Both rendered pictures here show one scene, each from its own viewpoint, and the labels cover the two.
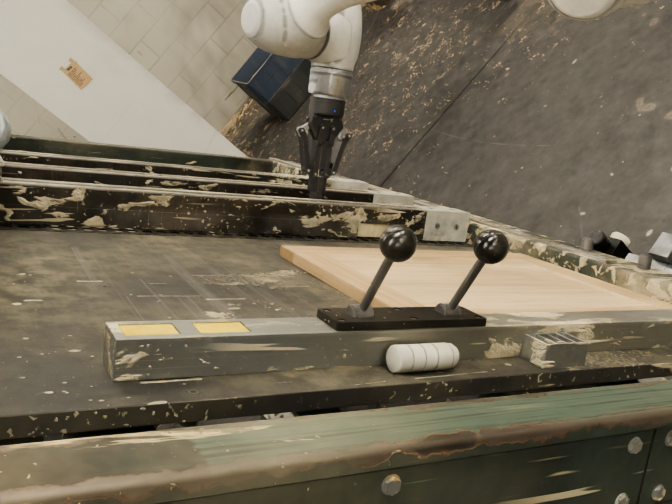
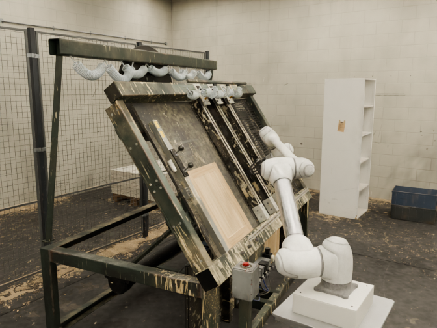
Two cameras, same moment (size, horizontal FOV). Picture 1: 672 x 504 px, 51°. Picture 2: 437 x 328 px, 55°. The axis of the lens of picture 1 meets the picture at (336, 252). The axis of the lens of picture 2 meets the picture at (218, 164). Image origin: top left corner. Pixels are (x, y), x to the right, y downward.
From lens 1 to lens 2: 2.15 m
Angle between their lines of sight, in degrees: 37
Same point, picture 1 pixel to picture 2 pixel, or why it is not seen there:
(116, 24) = (391, 130)
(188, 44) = (406, 162)
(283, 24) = (264, 135)
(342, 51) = (275, 155)
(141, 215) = (213, 135)
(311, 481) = (132, 134)
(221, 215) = (224, 151)
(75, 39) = (352, 117)
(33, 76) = (330, 114)
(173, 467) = (128, 119)
